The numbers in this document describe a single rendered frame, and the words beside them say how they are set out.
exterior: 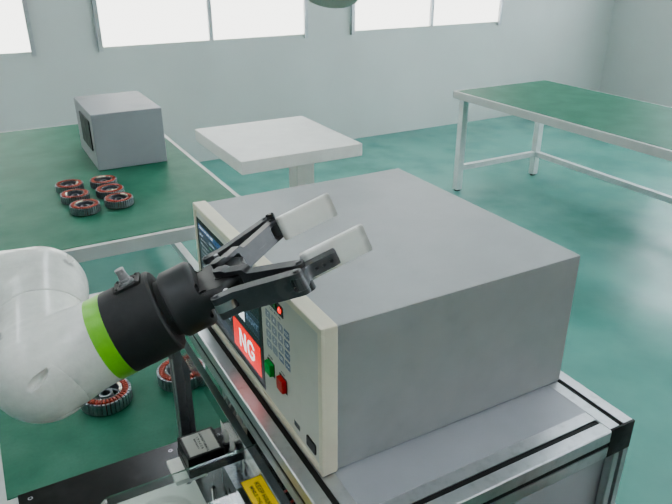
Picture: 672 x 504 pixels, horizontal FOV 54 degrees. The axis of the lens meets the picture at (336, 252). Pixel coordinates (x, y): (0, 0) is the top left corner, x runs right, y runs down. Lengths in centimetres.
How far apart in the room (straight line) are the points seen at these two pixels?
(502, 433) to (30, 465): 96
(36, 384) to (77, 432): 84
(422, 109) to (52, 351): 628
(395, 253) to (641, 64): 745
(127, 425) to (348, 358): 86
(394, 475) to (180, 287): 34
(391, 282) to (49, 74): 480
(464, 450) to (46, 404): 49
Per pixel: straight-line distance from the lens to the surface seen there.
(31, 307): 76
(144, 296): 69
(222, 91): 578
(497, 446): 88
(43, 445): 154
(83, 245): 242
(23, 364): 71
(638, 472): 267
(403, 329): 76
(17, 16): 538
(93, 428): 154
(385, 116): 658
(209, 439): 118
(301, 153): 171
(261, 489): 88
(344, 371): 74
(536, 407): 96
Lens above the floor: 168
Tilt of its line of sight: 25 degrees down
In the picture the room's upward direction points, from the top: straight up
